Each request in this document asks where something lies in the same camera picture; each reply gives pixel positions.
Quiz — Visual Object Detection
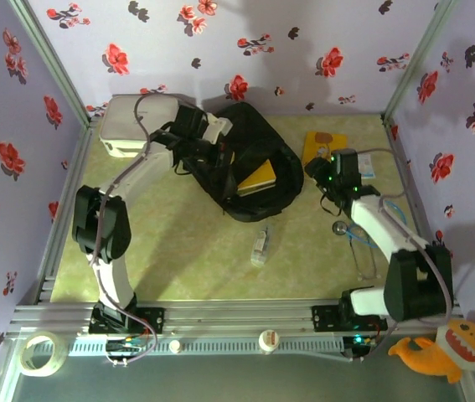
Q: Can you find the yellow book with drawing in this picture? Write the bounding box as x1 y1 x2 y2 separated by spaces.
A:
302 131 349 167

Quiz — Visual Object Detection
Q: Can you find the black backpack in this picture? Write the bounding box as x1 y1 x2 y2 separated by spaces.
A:
173 101 305 223

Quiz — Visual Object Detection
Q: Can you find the clear pencil case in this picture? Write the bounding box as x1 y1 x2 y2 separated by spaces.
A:
250 223 276 268

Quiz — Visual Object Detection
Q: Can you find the white and blue packet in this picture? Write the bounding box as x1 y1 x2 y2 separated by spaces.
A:
358 153 376 180

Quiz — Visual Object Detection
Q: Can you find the stethoscope with blue tube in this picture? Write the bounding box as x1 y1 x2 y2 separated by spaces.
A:
331 198 409 282

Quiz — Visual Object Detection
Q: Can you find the white plastic storage box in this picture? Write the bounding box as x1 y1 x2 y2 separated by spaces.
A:
98 94 179 159

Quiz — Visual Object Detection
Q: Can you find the small controller board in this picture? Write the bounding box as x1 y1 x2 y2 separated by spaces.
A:
343 333 379 362
106 338 148 368

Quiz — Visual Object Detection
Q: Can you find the white bottle with red label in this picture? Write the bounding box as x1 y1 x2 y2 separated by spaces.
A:
258 328 281 355

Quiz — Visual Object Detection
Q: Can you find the orange plush toy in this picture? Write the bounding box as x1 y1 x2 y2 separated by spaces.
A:
388 318 475 384

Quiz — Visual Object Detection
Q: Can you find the clear tape roll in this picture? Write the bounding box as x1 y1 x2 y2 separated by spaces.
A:
18 331 69 378

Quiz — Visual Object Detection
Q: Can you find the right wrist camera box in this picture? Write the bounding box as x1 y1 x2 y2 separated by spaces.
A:
332 148 364 179

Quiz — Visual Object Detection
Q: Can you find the lilac left arm cable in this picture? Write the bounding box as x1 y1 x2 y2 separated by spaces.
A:
87 92 204 369

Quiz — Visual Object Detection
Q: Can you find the lilac arm cable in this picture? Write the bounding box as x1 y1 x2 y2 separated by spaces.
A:
87 92 204 369
345 147 456 363

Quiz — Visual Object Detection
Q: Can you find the lilac right arm cable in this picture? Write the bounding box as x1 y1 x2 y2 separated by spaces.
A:
345 147 456 363

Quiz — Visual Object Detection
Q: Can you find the aluminium frame side rail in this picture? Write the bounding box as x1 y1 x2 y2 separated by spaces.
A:
381 115 456 302
34 116 100 305

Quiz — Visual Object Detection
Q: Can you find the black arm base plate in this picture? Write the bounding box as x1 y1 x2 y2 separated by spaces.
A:
311 304 389 332
89 307 166 335

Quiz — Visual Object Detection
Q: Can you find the aluminium frame post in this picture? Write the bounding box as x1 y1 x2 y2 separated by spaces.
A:
380 0 459 126
7 0 100 126

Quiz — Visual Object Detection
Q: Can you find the aluminium frame cross rail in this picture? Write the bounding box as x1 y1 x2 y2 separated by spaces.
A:
4 299 467 340

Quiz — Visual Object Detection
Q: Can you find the white slotted cable duct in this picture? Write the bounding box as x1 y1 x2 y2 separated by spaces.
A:
67 337 345 357

